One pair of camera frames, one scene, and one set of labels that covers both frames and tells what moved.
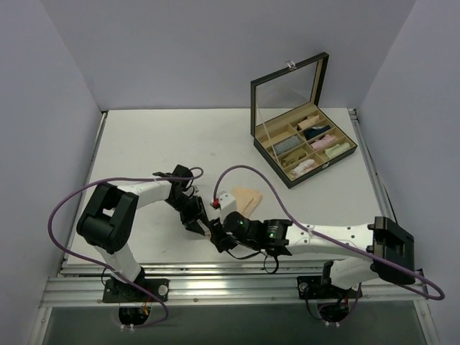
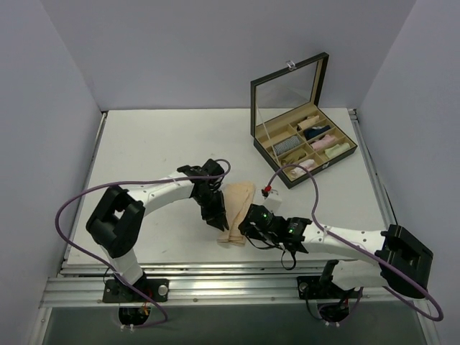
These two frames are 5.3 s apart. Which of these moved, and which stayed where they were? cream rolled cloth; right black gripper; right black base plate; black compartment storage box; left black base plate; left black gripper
Moved: left black gripper; right black gripper
Stayed: left black base plate; right black base plate; cream rolled cloth; black compartment storage box
